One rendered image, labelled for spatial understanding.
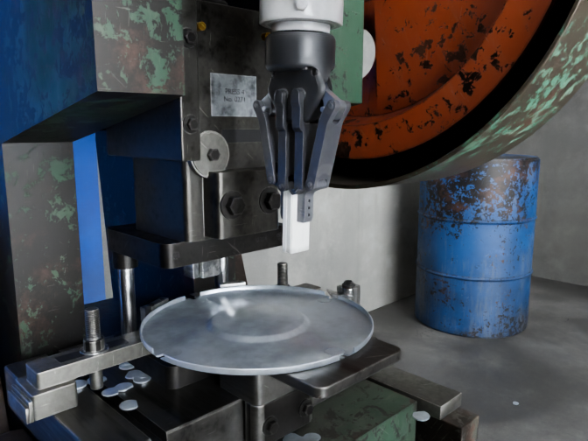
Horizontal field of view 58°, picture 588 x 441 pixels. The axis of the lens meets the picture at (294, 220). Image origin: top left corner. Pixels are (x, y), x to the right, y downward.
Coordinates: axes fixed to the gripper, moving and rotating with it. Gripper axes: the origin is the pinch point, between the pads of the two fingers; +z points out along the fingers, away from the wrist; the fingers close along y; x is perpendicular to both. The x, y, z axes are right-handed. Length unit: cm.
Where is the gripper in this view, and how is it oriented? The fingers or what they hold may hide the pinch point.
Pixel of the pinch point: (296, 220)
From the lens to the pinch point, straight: 60.8
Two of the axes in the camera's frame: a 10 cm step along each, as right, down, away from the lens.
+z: -0.2, 9.8, 1.9
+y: 7.0, 1.5, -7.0
